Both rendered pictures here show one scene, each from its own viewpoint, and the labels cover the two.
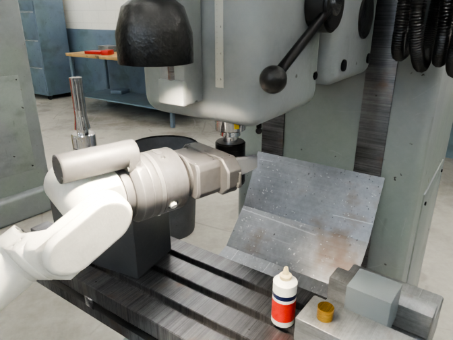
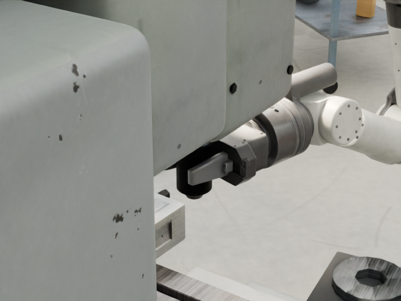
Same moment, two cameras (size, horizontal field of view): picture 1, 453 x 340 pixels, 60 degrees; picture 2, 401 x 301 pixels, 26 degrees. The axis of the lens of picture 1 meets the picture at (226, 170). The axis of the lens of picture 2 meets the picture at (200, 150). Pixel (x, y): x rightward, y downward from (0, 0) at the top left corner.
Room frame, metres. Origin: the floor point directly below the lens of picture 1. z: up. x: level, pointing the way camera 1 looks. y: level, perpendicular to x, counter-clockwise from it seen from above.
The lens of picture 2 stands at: (1.58, 0.00, 1.74)
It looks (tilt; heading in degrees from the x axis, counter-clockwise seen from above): 27 degrees down; 180
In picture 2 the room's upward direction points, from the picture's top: straight up
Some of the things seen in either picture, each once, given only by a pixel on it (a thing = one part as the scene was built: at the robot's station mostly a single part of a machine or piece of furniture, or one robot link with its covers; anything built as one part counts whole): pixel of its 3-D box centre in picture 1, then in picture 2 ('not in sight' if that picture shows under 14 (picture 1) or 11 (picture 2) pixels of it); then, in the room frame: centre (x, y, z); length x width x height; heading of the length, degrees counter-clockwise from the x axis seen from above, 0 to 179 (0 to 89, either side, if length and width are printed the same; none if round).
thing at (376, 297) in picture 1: (371, 301); not in sight; (0.45, -0.20, 1.07); 0.06 x 0.05 x 0.06; 53
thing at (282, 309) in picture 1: (284, 294); not in sight; (0.54, -0.10, 1.01); 0.04 x 0.04 x 0.11
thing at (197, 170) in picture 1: (182, 176); (244, 144); (0.53, 0.06, 1.23); 0.13 x 0.12 x 0.10; 40
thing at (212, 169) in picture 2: not in sight; (210, 171); (0.61, 0.01, 1.23); 0.06 x 0.02 x 0.03; 131
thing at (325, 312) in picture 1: (325, 312); not in sight; (0.43, -0.13, 1.07); 0.02 x 0.02 x 0.02
